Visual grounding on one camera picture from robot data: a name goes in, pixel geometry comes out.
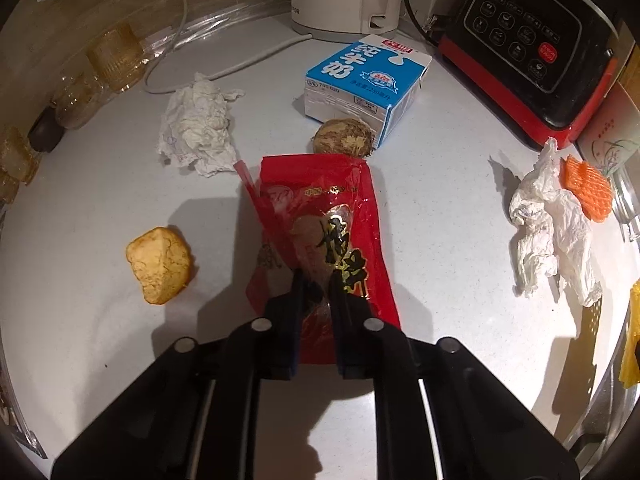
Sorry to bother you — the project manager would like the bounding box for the dark small bowl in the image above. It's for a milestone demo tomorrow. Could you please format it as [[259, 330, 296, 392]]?
[[27, 106, 66, 153]]

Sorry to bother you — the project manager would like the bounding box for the white power cable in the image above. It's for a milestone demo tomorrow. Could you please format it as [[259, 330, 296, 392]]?
[[79, 0, 314, 96]]

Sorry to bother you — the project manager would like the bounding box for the crumpled white tissue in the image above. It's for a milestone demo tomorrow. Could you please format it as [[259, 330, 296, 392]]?
[[157, 73, 245, 178]]

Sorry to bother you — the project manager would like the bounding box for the yellow foam fruit net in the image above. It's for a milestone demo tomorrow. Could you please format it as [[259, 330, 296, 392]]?
[[618, 281, 640, 389]]

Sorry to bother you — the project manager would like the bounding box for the red snack bag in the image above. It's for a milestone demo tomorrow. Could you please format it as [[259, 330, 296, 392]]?
[[233, 153, 403, 366]]

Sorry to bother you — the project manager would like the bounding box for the blue white milk carton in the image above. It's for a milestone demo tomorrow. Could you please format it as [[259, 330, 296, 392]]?
[[304, 35, 432, 148]]

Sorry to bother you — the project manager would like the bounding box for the stainless steel sink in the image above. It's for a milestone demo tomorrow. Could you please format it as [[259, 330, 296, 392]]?
[[564, 314, 639, 476]]

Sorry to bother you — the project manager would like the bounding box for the white crumpled plastic bag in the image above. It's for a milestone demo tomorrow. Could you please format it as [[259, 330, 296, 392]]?
[[509, 138, 602, 308]]

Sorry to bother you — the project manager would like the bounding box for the white printed mug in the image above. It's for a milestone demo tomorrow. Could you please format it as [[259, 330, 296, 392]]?
[[577, 82, 639, 177]]

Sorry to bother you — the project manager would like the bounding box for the yellow bread piece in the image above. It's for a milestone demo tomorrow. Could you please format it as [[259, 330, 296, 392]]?
[[126, 226, 193, 306]]

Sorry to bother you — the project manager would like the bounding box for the red black blender base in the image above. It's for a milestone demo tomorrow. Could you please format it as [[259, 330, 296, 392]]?
[[438, 0, 618, 148]]

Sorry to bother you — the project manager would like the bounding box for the brown round pastry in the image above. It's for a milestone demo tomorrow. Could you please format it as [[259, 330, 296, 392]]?
[[311, 118, 374, 158]]

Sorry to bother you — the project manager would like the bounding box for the clear glass tumbler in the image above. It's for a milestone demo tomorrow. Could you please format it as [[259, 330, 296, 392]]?
[[610, 164, 639, 243]]

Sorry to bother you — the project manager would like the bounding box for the amber glass cup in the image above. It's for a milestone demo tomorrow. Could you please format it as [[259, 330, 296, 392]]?
[[86, 22, 145, 93], [1, 126, 39, 185]]

